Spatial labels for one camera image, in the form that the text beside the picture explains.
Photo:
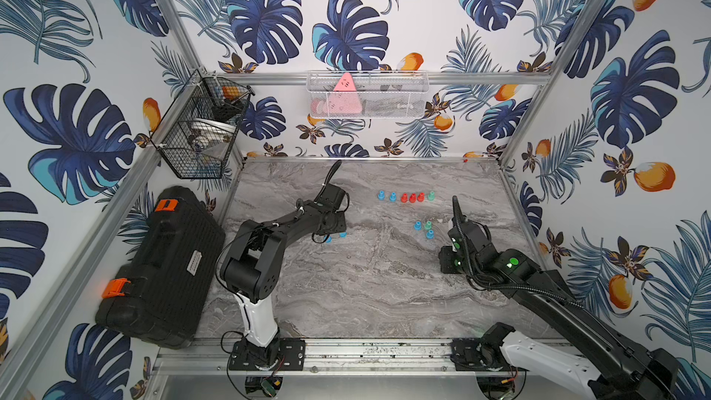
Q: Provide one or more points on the black plastic tool case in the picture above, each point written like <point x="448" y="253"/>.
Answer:
<point x="158" y="297"/>

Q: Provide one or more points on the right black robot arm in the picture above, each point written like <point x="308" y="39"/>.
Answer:
<point x="609" y="365"/>

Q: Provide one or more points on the black wire basket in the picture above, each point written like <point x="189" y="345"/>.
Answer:
<point x="197" y="137"/>

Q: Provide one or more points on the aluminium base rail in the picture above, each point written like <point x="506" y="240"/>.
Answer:
<point x="400" y="357"/>

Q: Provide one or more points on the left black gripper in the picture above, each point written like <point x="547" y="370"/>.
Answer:
<point x="334" y="222"/>

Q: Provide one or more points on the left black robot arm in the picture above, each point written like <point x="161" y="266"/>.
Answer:
<point x="250" y="269"/>

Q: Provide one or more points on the clear mesh wall tray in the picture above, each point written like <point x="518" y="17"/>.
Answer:
<point x="384" y="94"/>

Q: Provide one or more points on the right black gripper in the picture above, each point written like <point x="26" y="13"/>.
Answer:
<point x="443" y="256"/>

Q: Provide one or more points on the pink triangle card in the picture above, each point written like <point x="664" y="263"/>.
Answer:
<point x="344" y="99"/>

